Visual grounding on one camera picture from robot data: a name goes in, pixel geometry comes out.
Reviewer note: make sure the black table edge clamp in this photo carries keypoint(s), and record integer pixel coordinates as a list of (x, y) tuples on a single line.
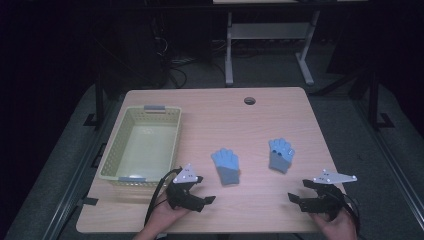
[(88, 201)]

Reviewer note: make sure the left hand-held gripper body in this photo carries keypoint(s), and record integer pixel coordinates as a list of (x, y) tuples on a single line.
[(181, 195)]

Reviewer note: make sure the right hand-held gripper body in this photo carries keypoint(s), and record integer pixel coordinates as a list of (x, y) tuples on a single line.
[(325, 198)]

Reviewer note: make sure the person's right hand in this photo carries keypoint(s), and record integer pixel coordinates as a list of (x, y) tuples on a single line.
[(333, 228)]

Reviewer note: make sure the blue grey glove with dots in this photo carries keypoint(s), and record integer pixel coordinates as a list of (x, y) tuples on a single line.
[(280, 155)]

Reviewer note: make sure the plain blue grey glove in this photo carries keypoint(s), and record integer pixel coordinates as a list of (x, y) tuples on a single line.
[(226, 165)]

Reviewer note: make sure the white metal desk frame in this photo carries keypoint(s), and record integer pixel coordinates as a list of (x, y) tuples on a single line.
[(266, 30)]

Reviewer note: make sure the black metal stand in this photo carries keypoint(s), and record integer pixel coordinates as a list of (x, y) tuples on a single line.
[(99, 100), (375, 103)]

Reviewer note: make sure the pale yellow plastic basket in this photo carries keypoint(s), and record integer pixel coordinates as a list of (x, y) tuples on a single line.
[(143, 146)]

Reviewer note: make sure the person's left hand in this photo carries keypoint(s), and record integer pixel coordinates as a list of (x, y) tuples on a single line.
[(166, 213)]

